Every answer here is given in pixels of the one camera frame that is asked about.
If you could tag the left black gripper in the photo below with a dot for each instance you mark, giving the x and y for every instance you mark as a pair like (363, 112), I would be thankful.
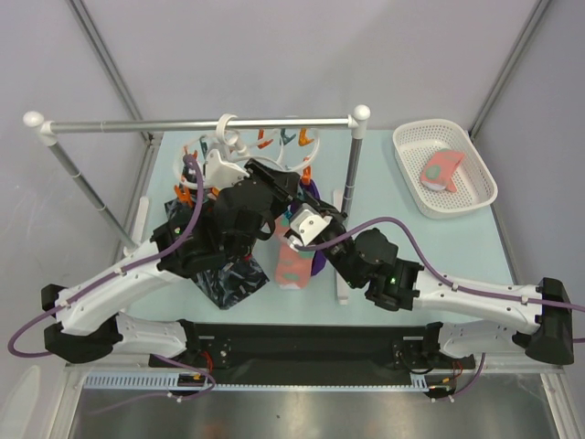
(284, 185)

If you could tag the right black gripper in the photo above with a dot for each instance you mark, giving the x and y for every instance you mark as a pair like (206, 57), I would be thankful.
(321, 212)

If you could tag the pink sock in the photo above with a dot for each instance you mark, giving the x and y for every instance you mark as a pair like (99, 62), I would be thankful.
(293, 269)
(438, 173)

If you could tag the white round clip hanger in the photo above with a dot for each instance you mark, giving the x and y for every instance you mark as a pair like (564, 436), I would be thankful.
(269, 148)

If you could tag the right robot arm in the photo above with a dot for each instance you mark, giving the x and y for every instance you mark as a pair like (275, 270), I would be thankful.
(535, 319)

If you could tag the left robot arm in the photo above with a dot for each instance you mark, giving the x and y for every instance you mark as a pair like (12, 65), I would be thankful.
(90, 319)

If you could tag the purple cloth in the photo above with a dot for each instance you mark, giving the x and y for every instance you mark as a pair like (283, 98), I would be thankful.
(319, 260)

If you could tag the dark patterned shorts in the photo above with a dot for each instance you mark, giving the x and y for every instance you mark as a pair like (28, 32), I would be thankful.
(206, 259)

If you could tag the white plastic basket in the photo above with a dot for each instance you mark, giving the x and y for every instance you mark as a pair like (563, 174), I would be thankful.
(416, 142)

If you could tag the white silver clothes rack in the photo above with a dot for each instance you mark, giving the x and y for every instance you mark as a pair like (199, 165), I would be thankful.
(47, 133)

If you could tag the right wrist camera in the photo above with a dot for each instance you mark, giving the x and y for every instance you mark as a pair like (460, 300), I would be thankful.
(305, 225)

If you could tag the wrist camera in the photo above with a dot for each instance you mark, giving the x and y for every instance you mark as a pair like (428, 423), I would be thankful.
(220, 173)
(305, 225)

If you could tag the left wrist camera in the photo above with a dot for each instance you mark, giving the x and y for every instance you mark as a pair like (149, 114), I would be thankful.
(220, 173)

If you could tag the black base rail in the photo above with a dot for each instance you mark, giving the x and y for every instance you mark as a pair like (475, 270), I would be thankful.
(312, 355)

